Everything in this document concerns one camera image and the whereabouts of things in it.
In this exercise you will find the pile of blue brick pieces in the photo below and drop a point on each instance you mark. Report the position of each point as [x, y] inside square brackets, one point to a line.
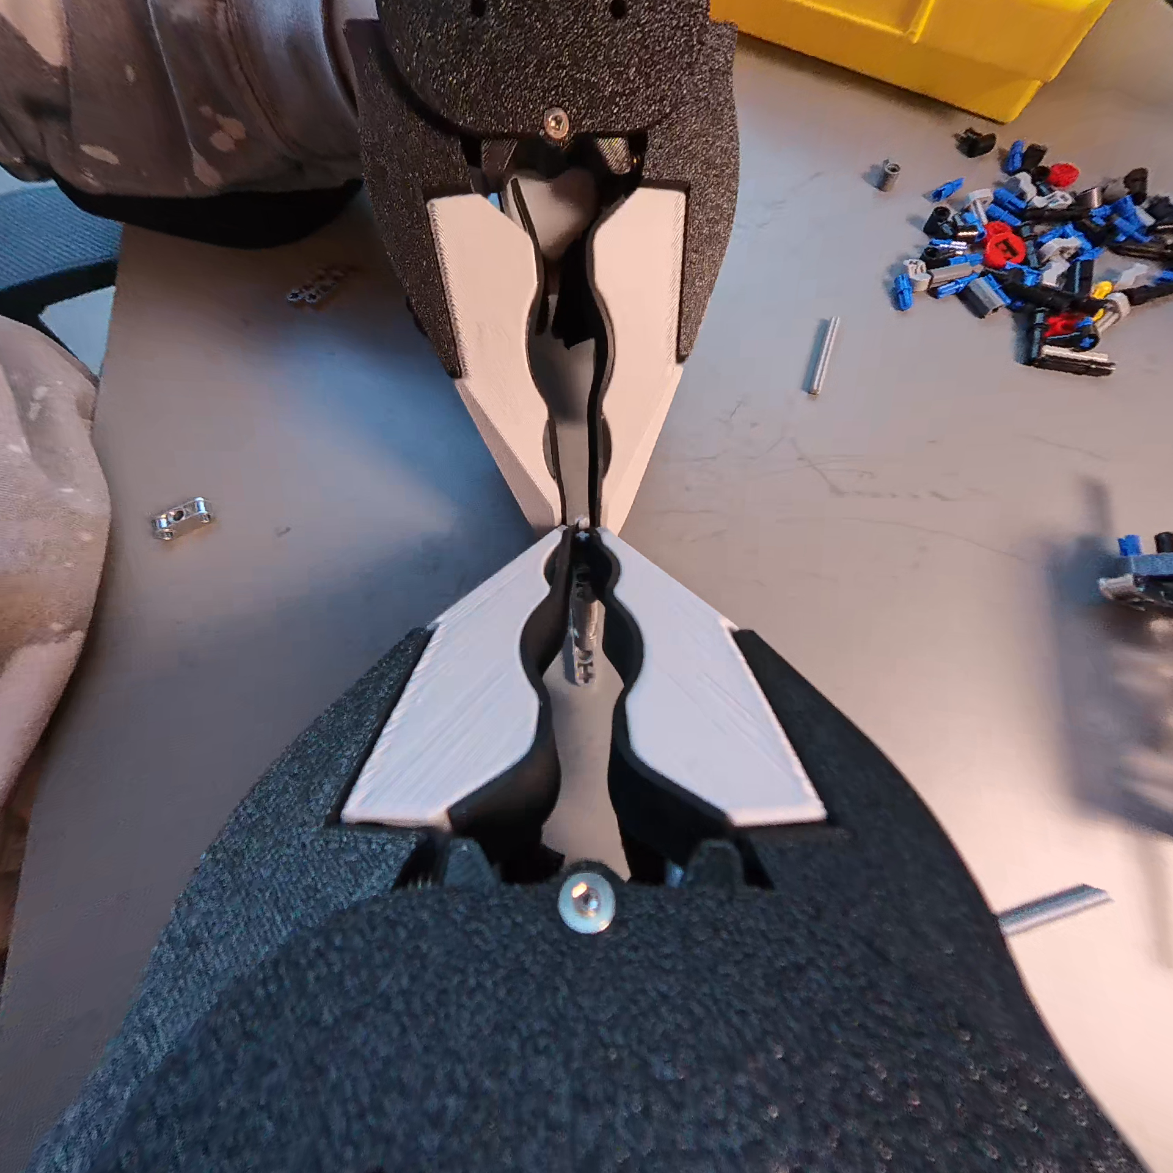
[1026, 275]

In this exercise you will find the yellow and clear brick model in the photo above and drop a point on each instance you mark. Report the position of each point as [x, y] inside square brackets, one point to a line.
[1146, 577]

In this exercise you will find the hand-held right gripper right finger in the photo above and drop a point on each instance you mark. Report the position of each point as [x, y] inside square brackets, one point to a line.
[724, 724]

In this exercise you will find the thin grey axle rod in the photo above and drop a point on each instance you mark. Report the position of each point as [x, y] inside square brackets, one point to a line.
[1054, 909]
[822, 356]

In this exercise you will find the grey desk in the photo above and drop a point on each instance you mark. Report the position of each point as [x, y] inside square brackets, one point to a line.
[916, 605]

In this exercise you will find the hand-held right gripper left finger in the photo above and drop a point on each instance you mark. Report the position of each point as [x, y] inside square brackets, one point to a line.
[449, 724]

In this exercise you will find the small yellow parts bin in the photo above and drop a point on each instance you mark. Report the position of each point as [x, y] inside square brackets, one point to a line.
[916, 46]

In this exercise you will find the grey brick beam assembly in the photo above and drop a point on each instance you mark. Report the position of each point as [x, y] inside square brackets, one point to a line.
[587, 632]

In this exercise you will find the small black brick connector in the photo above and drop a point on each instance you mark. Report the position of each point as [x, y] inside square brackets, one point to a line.
[973, 141]

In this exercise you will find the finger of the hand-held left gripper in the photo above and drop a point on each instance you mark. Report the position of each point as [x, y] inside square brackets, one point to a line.
[480, 293]
[645, 293]

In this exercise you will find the small grey cylinder piece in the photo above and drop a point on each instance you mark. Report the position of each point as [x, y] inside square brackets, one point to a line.
[886, 174]

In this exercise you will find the person's left forearm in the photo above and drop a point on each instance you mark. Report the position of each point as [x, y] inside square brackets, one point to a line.
[165, 83]

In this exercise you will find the small silver brick connector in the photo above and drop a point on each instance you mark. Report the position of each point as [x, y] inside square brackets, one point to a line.
[180, 521]

